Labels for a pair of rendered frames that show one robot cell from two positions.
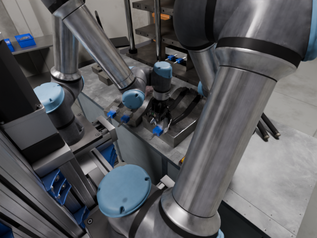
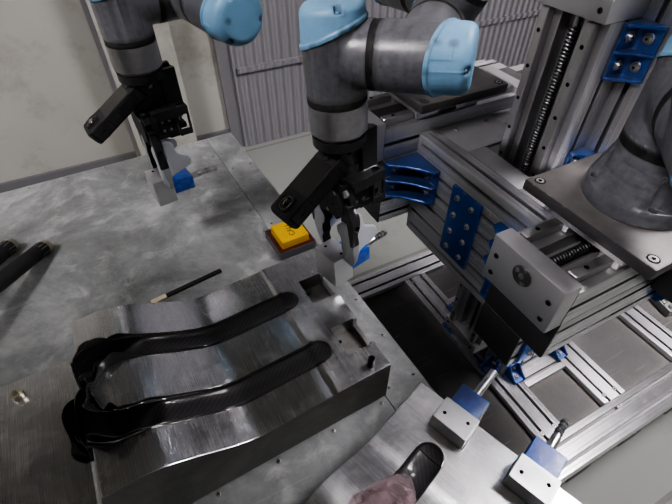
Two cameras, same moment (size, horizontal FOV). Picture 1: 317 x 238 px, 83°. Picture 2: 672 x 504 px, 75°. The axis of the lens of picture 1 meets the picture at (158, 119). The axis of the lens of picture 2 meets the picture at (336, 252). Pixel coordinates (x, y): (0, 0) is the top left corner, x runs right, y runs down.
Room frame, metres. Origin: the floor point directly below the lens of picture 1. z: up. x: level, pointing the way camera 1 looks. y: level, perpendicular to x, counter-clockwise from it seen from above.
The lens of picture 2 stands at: (1.17, 0.10, 1.44)
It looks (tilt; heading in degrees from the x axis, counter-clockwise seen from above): 45 degrees down; 194
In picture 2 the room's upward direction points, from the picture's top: straight up
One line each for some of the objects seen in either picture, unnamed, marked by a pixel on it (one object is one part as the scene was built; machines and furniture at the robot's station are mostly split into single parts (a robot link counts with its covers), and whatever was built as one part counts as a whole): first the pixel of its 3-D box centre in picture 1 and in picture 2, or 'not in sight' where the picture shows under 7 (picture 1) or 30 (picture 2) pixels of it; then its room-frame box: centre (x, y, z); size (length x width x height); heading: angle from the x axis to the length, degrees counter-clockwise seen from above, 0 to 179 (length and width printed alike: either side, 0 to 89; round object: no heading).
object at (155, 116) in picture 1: (159, 107); (345, 169); (0.67, -0.01, 1.09); 0.09 x 0.08 x 0.12; 143
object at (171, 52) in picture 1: (190, 51); not in sight; (1.86, -0.37, 0.87); 0.50 x 0.27 x 0.17; 134
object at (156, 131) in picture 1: (156, 131); (356, 249); (0.66, 0.01, 0.93); 0.13 x 0.05 x 0.05; 143
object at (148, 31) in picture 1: (196, 33); not in sight; (1.99, -0.43, 1.02); 1.10 x 0.74 x 0.05; 44
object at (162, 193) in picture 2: not in sight; (185, 177); (0.54, -0.36, 0.93); 0.13 x 0.05 x 0.05; 140
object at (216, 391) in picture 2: (181, 104); (198, 361); (0.91, -0.15, 0.92); 0.35 x 0.16 x 0.09; 134
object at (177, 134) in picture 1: (183, 109); (193, 379); (0.91, -0.17, 0.87); 0.50 x 0.26 x 0.14; 134
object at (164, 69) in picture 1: (161, 77); (337, 52); (0.67, -0.02, 1.25); 0.09 x 0.08 x 0.11; 87
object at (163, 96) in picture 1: (162, 92); (336, 116); (0.67, -0.02, 1.17); 0.08 x 0.08 x 0.05
